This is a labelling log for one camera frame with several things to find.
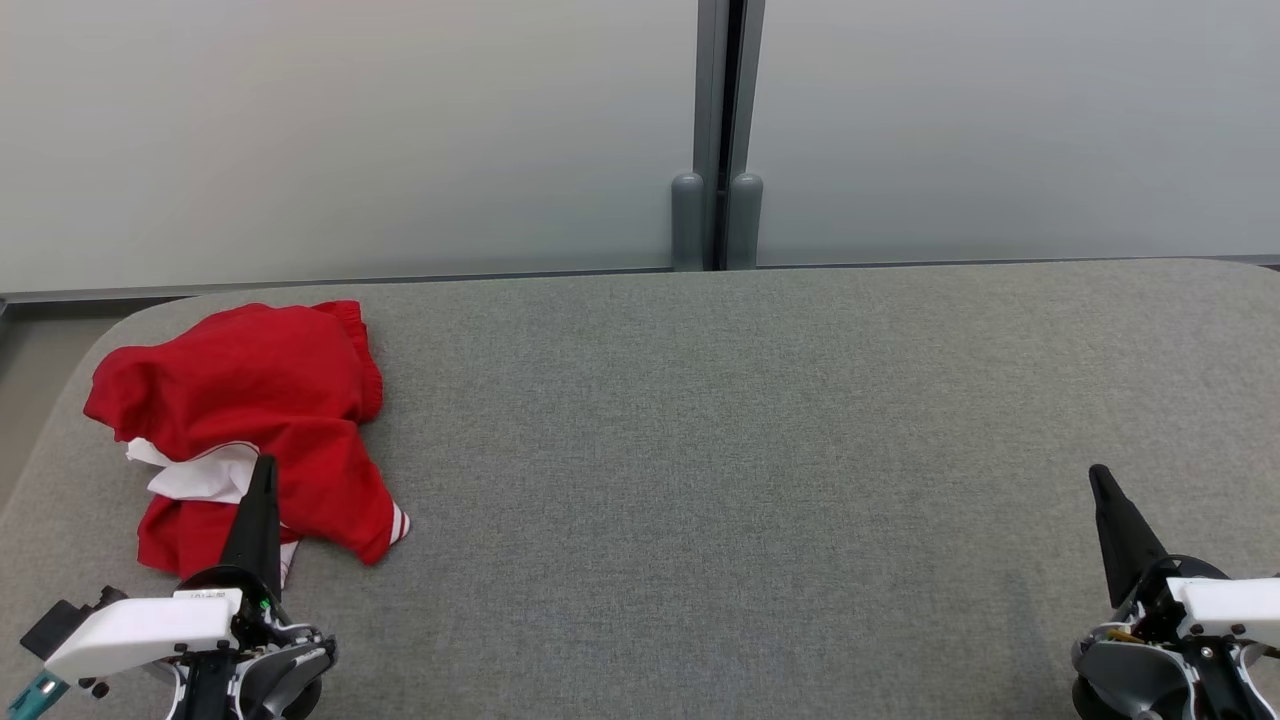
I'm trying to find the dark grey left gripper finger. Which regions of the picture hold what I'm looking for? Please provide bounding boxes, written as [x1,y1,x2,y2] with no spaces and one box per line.
[219,454,284,601]

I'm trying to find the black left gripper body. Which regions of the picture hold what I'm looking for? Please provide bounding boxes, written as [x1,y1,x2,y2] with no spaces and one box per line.
[150,565,338,720]

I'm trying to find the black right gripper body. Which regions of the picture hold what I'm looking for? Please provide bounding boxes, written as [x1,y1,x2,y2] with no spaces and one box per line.
[1072,555,1280,720]

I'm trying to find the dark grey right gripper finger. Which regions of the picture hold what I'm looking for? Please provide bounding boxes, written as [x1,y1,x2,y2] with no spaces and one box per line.
[1088,463,1171,611]

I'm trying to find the red shorts with white stripe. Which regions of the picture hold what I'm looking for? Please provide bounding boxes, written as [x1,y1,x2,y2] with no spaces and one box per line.
[84,300,386,466]

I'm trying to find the grey fabric upholstered platform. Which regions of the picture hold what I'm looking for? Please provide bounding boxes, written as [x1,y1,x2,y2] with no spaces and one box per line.
[0,258,1280,720]

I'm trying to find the grey partition base rail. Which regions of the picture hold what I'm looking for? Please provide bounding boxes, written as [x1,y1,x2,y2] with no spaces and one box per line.
[0,266,701,304]
[757,254,1280,269]

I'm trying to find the grey rounded post foot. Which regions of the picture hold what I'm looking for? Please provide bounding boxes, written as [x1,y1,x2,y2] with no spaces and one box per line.
[727,172,764,270]
[671,172,707,272]

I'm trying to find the grey vertical partition post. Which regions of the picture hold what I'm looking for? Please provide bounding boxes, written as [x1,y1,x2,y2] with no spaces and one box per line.
[693,0,767,271]

